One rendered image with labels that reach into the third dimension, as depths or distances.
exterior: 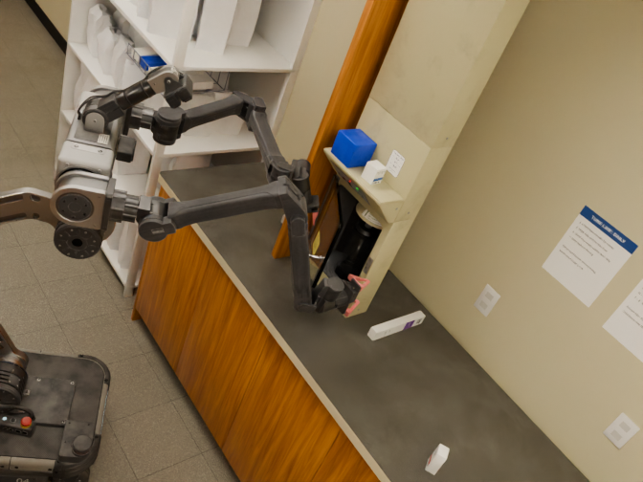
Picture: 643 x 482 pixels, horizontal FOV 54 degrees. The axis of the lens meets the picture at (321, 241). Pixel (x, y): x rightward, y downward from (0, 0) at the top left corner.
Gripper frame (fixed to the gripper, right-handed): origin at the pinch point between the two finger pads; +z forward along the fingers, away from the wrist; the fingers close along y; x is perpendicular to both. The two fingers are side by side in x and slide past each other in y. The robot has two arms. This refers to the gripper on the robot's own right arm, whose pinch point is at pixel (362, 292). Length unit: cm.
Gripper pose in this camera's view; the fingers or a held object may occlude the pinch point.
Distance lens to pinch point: 215.6
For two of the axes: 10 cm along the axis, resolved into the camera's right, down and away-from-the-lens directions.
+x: -5.7, -6.4, 5.2
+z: 7.6, -1.6, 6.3
